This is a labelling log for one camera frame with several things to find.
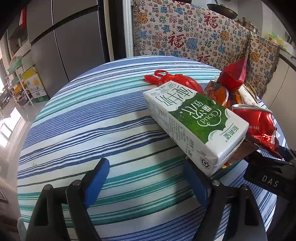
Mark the black wok pan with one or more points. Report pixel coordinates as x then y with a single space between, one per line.
221 9

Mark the folded floral paper bag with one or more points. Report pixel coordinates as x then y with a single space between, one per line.
248 95

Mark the green white milk carton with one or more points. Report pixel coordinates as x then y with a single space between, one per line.
207 132

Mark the crushed orange drink can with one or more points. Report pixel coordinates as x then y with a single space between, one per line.
221 95

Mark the red foil snack bag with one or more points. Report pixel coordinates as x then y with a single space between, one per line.
261 130

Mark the red cone snack wrapper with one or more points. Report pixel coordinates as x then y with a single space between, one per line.
233 76

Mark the red plastic bag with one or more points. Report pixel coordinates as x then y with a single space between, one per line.
161 77

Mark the steel pot with lid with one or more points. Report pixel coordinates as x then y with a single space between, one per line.
248 25

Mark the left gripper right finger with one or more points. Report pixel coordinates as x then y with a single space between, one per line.
212 195

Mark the large patterned fu blanket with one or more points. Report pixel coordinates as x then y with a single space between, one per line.
174 28

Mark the small patterned fu blanket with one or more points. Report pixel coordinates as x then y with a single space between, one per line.
263 56

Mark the beige kitchen cabinet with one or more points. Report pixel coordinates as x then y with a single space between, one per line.
280 96

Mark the white metal storage rack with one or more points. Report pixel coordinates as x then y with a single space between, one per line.
17 56

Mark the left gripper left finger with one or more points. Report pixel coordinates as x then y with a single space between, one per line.
81 194

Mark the grey steel refrigerator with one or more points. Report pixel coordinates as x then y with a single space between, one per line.
67 39

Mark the white red paper carton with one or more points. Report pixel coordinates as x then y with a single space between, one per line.
244 149

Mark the blue green striped tablecloth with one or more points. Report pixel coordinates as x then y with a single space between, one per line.
103 114

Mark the yellow green cardboard box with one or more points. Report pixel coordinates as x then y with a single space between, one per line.
35 85

